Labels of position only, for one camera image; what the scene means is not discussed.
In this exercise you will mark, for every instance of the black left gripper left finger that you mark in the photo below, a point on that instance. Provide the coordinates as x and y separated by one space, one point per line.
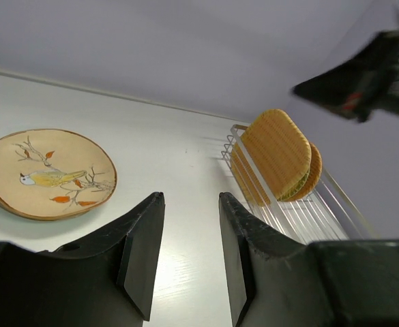
105 278

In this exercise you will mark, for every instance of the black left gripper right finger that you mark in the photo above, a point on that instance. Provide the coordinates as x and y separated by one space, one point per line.
273 280

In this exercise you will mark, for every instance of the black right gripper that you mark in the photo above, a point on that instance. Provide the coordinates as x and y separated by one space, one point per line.
366 82

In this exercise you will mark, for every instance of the small orange woven tray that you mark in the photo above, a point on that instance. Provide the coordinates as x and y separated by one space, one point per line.
316 167

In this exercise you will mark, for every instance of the large oval woven tray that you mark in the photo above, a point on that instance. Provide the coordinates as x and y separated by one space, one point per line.
279 150

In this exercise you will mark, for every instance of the beige ceramic bird plate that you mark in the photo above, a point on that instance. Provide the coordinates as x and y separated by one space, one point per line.
53 174

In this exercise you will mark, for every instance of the green-rimmed round woven tray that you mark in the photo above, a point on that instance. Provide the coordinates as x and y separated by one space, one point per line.
295 188

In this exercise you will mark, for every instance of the wire dish rack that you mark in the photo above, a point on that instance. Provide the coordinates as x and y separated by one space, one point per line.
325 213

